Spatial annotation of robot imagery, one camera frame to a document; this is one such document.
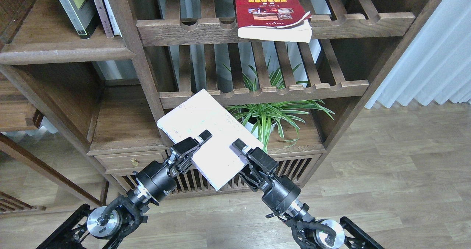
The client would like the white spine upright book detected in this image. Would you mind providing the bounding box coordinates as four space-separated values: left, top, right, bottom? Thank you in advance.
104 0 121 36

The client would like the dark wooden bookshelf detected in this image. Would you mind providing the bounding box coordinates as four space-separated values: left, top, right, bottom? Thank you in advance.
1 0 442 192

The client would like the wooden side furniture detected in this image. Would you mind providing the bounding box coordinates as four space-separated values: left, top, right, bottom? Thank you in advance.
1 75 109 206

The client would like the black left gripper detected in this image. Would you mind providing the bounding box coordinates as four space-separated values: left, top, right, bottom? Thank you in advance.
132 130 213 207

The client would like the white plant pot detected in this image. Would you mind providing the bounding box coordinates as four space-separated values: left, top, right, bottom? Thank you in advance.
244 118 277 139

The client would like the green spider plant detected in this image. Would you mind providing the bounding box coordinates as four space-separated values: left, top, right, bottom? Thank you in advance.
226 65 335 152

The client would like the white pleated curtain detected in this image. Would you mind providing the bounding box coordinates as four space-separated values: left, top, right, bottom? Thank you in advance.
365 0 471 109

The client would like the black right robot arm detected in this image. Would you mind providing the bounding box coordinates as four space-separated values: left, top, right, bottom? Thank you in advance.
233 139 382 249

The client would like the red cover book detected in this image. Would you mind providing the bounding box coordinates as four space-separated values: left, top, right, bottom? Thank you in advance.
235 0 312 43

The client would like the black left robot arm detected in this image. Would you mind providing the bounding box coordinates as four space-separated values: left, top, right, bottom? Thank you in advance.
39 130 212 249

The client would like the black yellow-green cover book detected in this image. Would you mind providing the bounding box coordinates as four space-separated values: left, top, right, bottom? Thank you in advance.
59 0 99 39

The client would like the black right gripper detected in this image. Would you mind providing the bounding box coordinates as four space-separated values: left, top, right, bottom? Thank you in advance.
232 139 302 218

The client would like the pale lavender cover book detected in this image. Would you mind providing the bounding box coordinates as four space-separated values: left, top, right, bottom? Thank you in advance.
157 89 265 191

